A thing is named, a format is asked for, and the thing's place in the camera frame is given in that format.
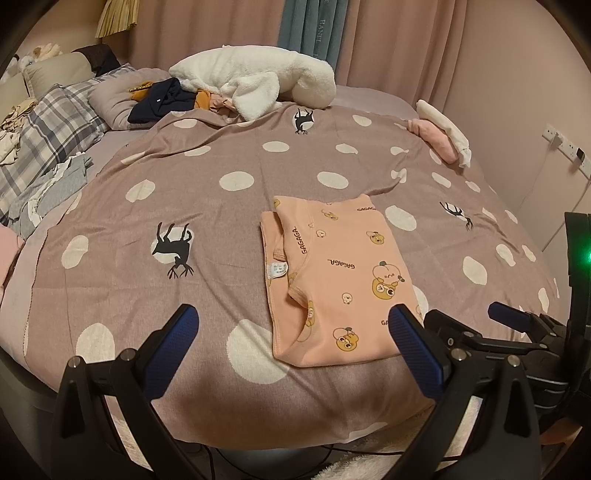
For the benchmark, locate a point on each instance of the yellow pleated fabric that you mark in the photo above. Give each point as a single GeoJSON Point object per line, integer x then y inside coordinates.
{"type": "Point", "coordinates": [115, 18]}

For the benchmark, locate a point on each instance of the white fluffy blanket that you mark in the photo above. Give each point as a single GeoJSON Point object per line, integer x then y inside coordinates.
{"type": "Point", "coordinates": [258, 74]}

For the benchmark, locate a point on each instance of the grey plaid pillow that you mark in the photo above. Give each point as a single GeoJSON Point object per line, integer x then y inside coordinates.
{"type": "Point", "coordinates": [60, 115]}

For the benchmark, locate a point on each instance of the mustard yellow cloth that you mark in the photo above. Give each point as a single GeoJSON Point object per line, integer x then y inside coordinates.
{"type": "Point", "coordinates": [141, 89]}

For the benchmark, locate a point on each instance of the white folded cloth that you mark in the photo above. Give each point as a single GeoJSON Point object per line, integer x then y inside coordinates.
{"type": "Point", "coordinates": [443, 115]}

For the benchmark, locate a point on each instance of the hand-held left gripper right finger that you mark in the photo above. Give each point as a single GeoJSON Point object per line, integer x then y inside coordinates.
{"type": "Point", "coordinates": [415, 353]}

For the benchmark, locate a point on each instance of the navy garment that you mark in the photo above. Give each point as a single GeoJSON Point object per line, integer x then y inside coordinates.
{"type": "Point", "coordinates": [161, 99]}

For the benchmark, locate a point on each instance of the beige printed cloth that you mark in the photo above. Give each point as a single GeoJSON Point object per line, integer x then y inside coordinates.
{"type": "Point", "coordinates": [18, 111]}

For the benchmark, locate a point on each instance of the mauve pillow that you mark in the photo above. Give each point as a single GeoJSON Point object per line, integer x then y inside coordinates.
{"type": "Point", "coordinates": [111, 97]}

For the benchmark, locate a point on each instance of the mauve polka-dot blanket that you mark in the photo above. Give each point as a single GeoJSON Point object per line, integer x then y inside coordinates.
{"type": "Point", "coordinates": [207, 207]}

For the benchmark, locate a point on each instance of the dark brown cloth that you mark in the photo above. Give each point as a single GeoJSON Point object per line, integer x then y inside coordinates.
{"type": "Point", "coordinates": [99, 57]}

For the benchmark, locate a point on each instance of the peach bear-print baby shirt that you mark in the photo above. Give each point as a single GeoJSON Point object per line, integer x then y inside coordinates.
{"type": "Point", "coordinates": [332, 258]}

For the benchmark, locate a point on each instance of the white wall power strip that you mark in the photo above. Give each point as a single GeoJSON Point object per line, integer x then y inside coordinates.
{"type": "Point", "coordinates": [561, 141]}

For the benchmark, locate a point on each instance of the pink folded cloth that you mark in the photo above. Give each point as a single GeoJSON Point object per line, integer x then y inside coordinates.
{"type": "Point", "coordinates": [434, 136]}

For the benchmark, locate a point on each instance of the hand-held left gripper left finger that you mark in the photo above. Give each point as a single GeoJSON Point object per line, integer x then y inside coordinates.
{"type": "Point", "coordinates": [173, 344]}

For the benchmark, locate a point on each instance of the cream plush toy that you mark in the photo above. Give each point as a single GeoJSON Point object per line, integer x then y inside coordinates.
{"type": "Point", "coordinates": [46, 50]}

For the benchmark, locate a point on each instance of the grey-blue garment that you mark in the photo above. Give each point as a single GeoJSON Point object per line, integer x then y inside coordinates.
{"type": "Point", "coordinates": [60, 189]}

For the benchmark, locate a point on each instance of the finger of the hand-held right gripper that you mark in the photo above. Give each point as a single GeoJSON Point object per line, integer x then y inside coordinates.
{"type": "Point", "coordinates": [508, 316]}
{"type": "Point", "coordinates": [445, 325]}

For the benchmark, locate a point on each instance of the orange garment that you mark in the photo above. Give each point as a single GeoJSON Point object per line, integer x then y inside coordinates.
{"type": "Point", "coordinates": [202, 99]}

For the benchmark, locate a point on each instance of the pink curtain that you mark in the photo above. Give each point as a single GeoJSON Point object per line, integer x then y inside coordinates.
{"type": "Point", "coordinates": [207, 32]}

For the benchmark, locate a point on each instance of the blue curtain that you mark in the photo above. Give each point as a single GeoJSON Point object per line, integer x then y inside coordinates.
{"type": "Point", "coordinates": [314, 27]}

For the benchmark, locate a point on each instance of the light pink small garment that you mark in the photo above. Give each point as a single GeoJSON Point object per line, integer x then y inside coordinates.
{"type": "Point", "coordinates": [219, 101]}

